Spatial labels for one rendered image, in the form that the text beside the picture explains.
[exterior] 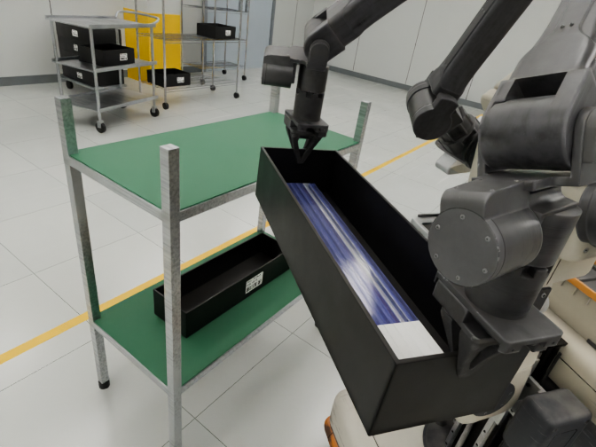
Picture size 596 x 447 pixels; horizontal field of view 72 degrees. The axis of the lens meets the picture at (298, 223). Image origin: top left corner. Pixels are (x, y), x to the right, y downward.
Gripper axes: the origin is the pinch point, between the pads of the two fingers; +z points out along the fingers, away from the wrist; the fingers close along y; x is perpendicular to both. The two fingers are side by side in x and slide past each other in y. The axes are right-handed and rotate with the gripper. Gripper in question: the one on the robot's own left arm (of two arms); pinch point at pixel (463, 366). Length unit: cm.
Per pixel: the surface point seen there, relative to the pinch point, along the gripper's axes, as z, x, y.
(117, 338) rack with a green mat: 75, -43, -86
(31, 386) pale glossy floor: 110, -76, -102
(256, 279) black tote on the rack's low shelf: 68, 7, -103
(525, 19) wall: -46, 538, -567
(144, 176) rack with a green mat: 15, -32, -81
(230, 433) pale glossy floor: 110, -7, -68
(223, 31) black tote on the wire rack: 23, 58, -545
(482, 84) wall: 63, 522, -591
